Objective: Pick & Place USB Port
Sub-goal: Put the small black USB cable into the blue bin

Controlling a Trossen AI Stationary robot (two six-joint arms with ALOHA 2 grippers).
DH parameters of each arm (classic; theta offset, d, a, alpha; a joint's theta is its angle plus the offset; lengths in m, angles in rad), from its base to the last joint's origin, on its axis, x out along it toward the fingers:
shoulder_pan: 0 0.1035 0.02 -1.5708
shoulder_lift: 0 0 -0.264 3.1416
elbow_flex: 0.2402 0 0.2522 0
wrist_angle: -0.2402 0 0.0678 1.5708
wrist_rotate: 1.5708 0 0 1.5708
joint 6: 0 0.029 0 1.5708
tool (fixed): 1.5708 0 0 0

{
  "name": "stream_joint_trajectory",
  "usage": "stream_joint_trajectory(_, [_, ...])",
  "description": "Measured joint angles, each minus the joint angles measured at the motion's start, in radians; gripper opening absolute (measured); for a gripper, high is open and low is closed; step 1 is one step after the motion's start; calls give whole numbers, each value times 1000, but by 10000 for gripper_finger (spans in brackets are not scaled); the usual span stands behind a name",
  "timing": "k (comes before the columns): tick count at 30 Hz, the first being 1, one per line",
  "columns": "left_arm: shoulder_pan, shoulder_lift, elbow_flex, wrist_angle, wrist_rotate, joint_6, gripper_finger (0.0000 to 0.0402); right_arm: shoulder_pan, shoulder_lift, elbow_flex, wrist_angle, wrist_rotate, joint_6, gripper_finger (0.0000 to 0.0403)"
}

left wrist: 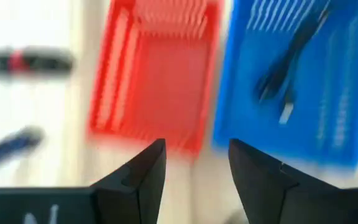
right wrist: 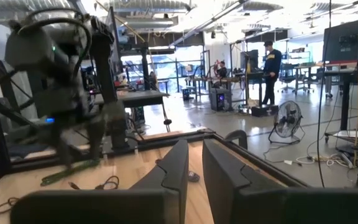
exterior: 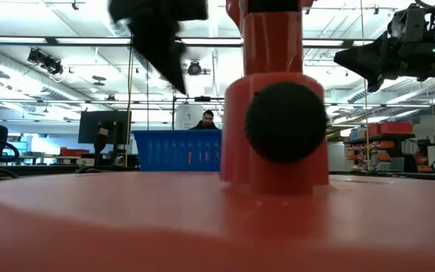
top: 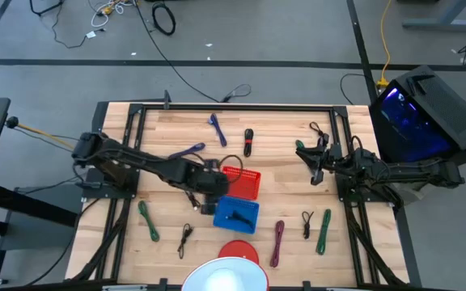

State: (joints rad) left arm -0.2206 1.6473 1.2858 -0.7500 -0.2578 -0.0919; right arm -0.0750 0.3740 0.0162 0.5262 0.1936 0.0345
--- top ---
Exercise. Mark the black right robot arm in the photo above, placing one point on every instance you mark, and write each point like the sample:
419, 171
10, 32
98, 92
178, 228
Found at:
411, 171

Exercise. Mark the grey desk foot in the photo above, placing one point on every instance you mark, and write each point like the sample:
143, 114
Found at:
439, 24

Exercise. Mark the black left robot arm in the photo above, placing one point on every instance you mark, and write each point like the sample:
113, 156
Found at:
136, 159

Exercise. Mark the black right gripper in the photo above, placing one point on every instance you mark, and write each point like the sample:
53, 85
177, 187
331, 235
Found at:
330, 157

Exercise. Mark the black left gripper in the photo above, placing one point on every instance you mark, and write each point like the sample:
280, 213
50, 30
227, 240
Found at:
206, 184

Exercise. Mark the black aluminium table frame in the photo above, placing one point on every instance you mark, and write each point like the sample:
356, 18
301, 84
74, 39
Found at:
237, 107

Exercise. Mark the black stand foot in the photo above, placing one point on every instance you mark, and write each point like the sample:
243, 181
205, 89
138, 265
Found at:
39, 10

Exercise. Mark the wooden rod black knob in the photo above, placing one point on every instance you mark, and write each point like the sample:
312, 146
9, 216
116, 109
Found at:
12, 122

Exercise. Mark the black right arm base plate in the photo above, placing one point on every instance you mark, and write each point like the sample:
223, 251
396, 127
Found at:
350, 194

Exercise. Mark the black computer tower blue glow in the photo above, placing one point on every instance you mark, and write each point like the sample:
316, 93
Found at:
447, 105

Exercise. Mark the blue plastic basket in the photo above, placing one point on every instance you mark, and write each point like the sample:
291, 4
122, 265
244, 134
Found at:
221, 220

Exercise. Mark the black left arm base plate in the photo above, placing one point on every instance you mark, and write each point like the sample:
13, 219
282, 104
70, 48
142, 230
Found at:
95, 190

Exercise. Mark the red plastic basket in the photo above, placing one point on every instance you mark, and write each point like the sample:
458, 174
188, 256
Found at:
247, 184

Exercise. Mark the black table clamp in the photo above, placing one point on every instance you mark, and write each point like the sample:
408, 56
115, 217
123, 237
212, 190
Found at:
307, 285
163, 284

